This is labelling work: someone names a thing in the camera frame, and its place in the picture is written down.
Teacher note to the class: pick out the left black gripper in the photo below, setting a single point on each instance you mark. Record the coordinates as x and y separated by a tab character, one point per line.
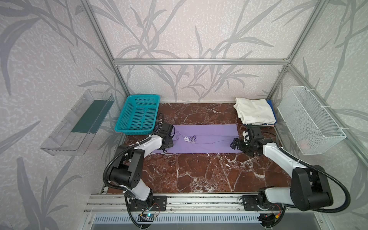
167	141

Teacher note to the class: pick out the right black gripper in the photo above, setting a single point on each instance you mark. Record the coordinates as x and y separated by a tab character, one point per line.
240	144

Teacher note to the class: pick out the purple t-shirt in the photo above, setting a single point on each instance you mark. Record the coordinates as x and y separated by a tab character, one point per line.
205	139

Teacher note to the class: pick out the teal plastic basket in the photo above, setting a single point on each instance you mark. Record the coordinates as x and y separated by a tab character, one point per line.
138	116

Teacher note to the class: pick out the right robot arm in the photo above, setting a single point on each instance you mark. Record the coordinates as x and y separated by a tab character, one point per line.
309	188

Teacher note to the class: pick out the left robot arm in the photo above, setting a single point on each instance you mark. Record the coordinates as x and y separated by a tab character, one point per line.
124	171

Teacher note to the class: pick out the folded cream t-shirt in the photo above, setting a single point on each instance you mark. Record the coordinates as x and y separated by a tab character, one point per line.
253	112

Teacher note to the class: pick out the folded blue t-shirt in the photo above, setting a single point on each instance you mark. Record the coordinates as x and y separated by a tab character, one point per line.
273	111

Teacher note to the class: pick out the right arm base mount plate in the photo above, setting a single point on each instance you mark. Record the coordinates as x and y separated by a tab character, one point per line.
250	202

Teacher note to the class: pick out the white wire mesh basket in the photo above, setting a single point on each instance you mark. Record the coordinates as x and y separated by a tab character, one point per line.
310	124

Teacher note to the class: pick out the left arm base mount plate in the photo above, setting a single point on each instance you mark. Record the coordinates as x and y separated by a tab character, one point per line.
154	203

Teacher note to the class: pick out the aluminium front rail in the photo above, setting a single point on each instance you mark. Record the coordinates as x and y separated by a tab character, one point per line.
187	203

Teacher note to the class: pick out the aluminium back frame bar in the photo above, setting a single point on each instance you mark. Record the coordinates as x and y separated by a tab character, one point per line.
200	61

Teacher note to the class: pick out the clear plastic wall shelf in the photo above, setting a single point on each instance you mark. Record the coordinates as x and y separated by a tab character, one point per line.
76	131

